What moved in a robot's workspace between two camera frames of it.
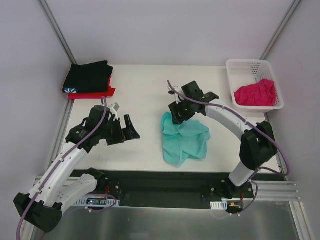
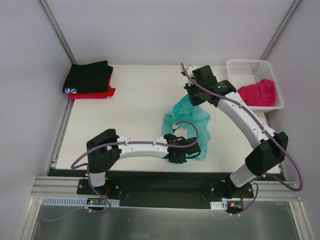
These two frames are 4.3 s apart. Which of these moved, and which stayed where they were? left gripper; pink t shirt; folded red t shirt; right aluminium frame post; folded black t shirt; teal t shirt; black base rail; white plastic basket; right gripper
Moved: right gripper; left gripper; teal t shirt
Stayed: black base rail; folded red t shirt; right aluminium frame post; folded black t shirt; white plastic basket; pink t shirt
